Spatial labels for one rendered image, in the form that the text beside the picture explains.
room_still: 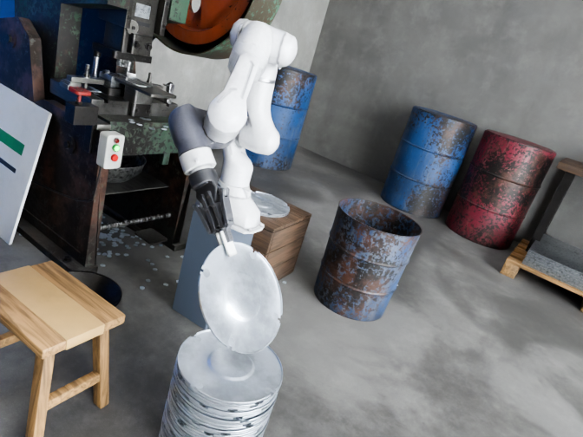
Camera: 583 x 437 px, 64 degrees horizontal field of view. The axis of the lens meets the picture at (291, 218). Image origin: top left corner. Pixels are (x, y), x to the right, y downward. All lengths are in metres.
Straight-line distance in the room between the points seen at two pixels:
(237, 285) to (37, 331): 0.49
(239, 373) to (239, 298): 0.21
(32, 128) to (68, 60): 0.34
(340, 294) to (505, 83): 3.02
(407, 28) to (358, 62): 0.59
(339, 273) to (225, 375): 1.06
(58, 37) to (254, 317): 1.52
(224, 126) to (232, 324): 0.50
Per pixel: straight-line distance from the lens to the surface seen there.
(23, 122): 2.32
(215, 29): 2.32
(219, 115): 1.19
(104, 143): 1.88
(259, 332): 1.24
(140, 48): 2.15
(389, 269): 2.18
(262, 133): 1.63
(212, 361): 1.31
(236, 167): 1.68
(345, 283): 2.20
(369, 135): 5.10
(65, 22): 2.29
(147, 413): 1.58
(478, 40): 4.83
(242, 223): 1.70
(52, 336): 1.29
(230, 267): 1.22
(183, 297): 1.94
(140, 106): 2.13
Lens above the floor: 1.14
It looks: 21 degrees down
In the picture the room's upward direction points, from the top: 17 degrees clockwise
